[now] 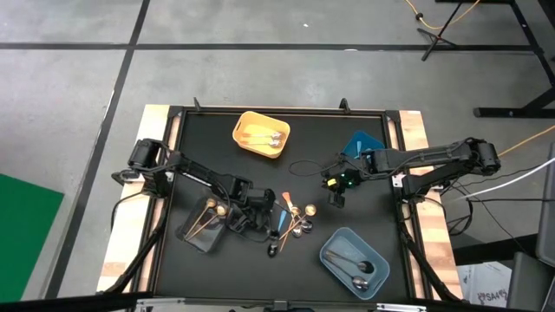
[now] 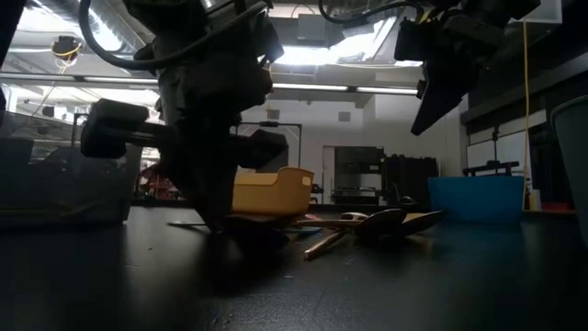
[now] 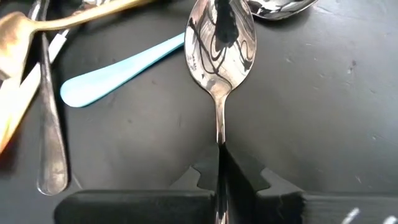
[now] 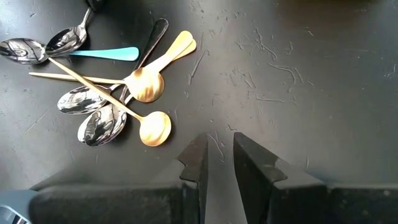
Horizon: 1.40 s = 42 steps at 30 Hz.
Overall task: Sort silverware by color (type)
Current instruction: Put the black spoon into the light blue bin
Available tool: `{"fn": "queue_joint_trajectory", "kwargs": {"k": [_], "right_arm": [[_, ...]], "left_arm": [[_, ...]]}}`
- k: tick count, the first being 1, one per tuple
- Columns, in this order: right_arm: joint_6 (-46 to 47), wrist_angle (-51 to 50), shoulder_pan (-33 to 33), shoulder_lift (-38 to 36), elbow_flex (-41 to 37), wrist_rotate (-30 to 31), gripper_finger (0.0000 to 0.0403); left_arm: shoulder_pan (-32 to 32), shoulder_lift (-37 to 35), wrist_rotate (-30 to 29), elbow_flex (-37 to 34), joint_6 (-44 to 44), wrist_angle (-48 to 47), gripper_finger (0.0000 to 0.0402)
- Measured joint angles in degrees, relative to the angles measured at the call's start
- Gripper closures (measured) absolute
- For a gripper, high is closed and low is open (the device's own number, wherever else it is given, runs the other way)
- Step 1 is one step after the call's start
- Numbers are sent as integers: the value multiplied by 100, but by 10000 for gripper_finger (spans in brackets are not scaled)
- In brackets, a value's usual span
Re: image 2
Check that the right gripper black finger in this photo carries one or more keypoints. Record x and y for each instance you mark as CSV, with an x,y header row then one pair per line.
x,y
438,99

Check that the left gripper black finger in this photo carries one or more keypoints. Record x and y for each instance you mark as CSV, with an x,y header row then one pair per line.
x,y
219,188
188,179

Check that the red storage racks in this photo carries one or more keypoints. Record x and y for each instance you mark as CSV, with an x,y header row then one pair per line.
x,y
151,184

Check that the yellow plastic bin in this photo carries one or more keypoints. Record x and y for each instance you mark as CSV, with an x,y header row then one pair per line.
x,y
275,193

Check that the black cabinet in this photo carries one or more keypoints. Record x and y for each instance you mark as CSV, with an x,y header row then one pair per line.
x,y
413,179

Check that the dark shelving unit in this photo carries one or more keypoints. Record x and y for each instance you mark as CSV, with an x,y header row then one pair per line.
x,y
358,161

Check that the long ceiling light bar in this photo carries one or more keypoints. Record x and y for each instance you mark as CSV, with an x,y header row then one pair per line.
x,y
312,87

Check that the dark blue plastic bin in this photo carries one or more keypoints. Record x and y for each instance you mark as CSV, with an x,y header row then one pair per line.
x,y
478,202

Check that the small white container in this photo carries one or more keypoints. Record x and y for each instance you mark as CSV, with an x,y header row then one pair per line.
x,y
535,201

